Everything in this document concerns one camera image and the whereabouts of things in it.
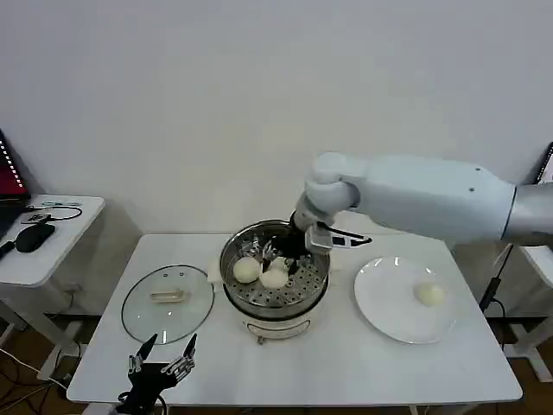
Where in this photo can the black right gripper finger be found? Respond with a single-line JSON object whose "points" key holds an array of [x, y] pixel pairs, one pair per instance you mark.
{"points": [[294, 263], [268, 250]]}

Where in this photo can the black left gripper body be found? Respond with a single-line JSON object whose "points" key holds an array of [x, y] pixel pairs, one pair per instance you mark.
{"points": [[149, 380]]}

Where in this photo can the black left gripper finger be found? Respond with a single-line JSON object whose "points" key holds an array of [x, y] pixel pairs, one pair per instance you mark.
{"points": [[138, 359], [183, 363]]}

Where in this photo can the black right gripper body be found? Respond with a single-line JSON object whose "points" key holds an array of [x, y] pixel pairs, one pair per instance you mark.
{"points": [[296, 240]]}

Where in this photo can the white steamed bun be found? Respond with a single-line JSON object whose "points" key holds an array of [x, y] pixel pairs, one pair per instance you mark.
{"points": [[273, 280], [429, 294], [246, 271]]}

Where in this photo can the round glass lid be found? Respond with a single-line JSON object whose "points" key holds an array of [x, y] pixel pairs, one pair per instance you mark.
{"points": [[142, 315]]}

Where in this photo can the perforated steel steamer basket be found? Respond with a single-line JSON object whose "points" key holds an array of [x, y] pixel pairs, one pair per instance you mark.
{"points": [[298, 290]]}

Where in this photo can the white electric cooking pot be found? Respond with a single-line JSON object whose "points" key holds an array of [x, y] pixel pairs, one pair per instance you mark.
{"points": [[276, 328]]}

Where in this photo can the white round plate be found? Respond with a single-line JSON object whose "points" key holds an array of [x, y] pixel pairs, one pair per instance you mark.
{"points": [[389, 302]]}

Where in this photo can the white side table with mouse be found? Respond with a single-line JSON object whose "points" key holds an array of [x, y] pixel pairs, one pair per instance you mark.
{"points": [[49, 259]]}

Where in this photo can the black computer mouse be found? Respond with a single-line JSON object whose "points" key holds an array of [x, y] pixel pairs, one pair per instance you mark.
{"points": [[35, 237]]}

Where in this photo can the black stick-shaped device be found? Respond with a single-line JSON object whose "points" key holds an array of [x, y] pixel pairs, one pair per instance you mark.
{"points": [[6, 250]]}

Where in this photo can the small black adapter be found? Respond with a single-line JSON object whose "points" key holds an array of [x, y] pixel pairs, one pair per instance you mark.
{"points": [[36, 218]]}

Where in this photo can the thin green pen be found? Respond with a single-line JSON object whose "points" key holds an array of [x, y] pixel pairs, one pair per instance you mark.
{"points": [[62, 202]]}

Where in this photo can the black laptop with red screen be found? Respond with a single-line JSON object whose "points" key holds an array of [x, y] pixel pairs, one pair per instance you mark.
{"points": [[9, 181]]}

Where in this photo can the black laptop with white screen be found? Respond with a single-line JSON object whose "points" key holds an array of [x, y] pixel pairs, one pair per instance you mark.
{"points": [[548, 164]]}

